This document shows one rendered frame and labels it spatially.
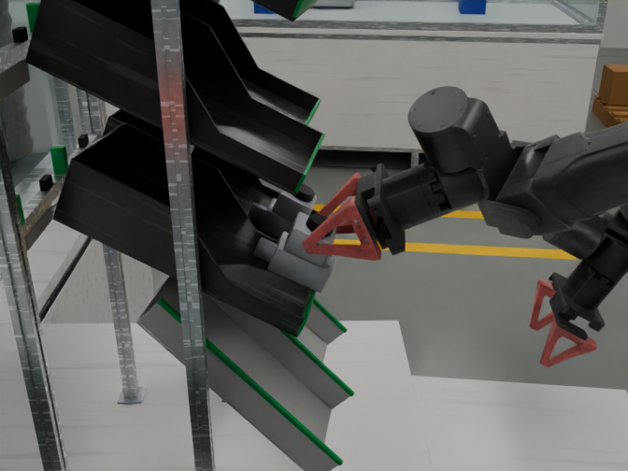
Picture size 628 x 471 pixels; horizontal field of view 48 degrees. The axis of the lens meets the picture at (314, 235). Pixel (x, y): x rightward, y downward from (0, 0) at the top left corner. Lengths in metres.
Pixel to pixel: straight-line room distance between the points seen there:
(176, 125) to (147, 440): 0.61
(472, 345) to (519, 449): 1.79
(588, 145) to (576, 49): 3.92
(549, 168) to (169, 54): 0.34
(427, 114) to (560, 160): 0.12
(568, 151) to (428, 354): 2.23
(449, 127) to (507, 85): 3.87
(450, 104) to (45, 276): 1.17
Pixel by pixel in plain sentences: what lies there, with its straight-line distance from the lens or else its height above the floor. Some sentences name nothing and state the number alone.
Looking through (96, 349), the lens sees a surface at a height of 0.86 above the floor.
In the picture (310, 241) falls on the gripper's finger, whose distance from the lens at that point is 0.73.
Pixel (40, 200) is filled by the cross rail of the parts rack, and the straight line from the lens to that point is 0.81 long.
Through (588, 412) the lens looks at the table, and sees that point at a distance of 1.25.
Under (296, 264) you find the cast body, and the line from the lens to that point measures 0.75.
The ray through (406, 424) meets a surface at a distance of 1.15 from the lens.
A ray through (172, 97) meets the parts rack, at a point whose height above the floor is 1.44.
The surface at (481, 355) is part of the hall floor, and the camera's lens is 2.86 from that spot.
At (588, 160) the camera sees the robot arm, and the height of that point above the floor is 1.41.
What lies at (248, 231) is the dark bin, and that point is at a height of 1.25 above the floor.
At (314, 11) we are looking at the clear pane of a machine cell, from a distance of 4.43.
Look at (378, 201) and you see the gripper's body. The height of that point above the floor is 1.34.
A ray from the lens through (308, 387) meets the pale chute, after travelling 0.95.
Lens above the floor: 1.60
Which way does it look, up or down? 25 degrees down
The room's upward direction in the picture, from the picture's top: straight up
